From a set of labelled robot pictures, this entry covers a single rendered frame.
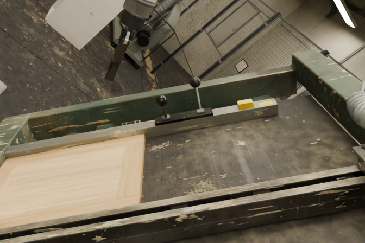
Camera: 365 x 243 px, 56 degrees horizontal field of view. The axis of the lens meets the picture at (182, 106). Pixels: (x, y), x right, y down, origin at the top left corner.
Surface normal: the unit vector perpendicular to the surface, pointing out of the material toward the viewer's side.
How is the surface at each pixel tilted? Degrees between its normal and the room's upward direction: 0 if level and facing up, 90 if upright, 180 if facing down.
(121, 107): 90
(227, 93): 90
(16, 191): 59
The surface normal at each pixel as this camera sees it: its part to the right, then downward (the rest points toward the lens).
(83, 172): -0.17, -0.88
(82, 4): 0.17, 0.54
